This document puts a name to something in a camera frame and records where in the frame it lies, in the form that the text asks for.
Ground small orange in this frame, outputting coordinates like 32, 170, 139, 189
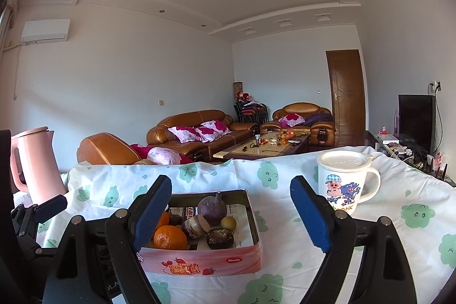
155, 211, 171, 231

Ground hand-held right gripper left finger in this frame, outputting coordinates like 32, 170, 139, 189
43, 175, 173, 304

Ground white wall air conditioner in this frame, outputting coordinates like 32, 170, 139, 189
21, 19, 71, 45

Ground stacked dark chairs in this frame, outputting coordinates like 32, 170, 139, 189
233, 100, 268, 125

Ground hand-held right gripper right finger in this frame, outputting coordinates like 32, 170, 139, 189
290, 175, 417, 304

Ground brown wooden door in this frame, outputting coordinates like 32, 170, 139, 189
325, 49, 367, 137

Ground black television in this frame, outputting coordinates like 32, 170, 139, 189
398, 95, 437, 155

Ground white cartoon mug with lid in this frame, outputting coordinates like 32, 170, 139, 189
316, 149, 382, 215

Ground purple cloth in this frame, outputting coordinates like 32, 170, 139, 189
304, 113, 333, 127

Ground pink floral pillow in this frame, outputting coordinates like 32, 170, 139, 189
278, 113, 306, 128
194, 119, 232, 142
167, 126, 203, 144

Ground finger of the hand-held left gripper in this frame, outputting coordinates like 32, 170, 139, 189
34, 195, 68, 223

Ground pink electric kettle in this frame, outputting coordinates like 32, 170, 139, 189
10, 126, 68, 207

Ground brown leather three-seat sofa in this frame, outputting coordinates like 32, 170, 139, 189
146, 109, 260, 158

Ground large orange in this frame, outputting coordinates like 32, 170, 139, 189
153, 225, 188, 250

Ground wooden coffee table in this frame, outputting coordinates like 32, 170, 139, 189
213, 131, 310, 162

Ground pink metal tin box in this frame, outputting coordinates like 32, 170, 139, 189
137, 188, 264, 278

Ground brown leather armchair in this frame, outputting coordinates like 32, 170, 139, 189
260, 102, 336, 145
76, 132, 157, 166

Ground dark television stand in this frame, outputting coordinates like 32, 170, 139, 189
367, 131, 456, 183

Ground light pink pillow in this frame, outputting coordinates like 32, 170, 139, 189
147, 146, 182, 165

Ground purple root vegetable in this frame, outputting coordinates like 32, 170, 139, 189
197, 191, 228, 227

